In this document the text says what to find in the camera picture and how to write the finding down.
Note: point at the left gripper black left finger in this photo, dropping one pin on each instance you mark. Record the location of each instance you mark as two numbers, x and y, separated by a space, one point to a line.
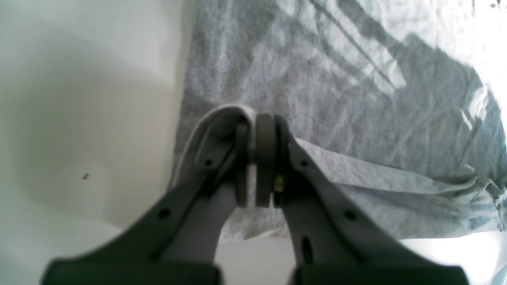
174 243

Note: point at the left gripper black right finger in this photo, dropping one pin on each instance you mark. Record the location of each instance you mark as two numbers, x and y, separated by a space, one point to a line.
334 242

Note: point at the grey T-shirt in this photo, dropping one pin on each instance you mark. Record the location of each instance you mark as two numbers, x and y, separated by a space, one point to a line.
397 97

